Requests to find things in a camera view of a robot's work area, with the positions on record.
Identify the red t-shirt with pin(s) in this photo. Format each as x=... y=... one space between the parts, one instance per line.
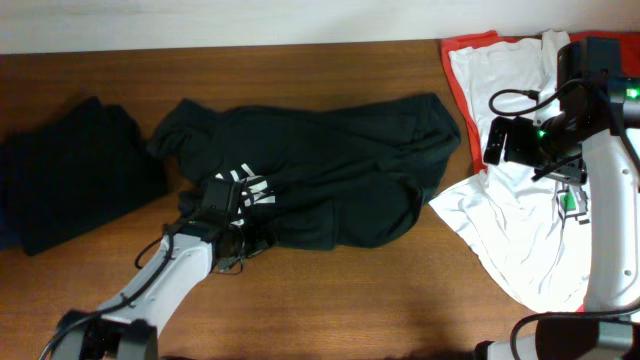
x=477 y=65

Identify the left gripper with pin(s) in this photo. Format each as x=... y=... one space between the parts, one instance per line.
x=255 y=239

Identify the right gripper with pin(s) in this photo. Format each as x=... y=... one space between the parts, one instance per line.
x=514 y=150

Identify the white t-shirt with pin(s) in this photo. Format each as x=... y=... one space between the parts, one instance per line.
x=533 y=238

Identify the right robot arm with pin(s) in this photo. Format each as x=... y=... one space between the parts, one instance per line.
x=593 y=140

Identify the folded dark blue garment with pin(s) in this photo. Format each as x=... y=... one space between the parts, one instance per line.
x=9 y=237

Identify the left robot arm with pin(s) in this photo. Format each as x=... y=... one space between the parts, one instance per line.
x=128 y=325

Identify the black Nike t-shirt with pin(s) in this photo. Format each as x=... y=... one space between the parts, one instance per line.
x=316 y=180

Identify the folded black garment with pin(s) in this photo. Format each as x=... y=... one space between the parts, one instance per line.
x=82 y=171

